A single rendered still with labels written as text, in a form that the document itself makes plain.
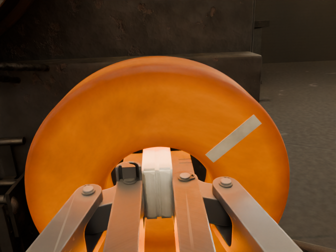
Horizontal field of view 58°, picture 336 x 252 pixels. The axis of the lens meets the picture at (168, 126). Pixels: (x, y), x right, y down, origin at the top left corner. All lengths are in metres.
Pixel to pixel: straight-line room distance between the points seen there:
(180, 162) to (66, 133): 0.06
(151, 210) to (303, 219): 1.51
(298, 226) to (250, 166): 1.43
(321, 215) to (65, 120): 1.61
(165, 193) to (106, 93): 0.06
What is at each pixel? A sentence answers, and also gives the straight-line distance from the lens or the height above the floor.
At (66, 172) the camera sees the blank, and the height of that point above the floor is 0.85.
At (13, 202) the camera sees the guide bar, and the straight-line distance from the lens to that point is 0.46.
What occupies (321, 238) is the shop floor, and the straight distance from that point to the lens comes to 1.57.
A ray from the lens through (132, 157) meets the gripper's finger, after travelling 0.18.
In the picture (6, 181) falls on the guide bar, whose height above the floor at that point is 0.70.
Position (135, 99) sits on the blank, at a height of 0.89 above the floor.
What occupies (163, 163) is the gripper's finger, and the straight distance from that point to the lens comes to 0.15.
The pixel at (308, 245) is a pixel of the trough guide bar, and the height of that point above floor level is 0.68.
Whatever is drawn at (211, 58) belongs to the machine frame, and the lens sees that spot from 0.46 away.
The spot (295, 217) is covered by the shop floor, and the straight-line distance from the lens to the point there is 1.66.
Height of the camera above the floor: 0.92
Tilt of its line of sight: 19 degrees down
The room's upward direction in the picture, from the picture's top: 2 degrees counter-clockwise
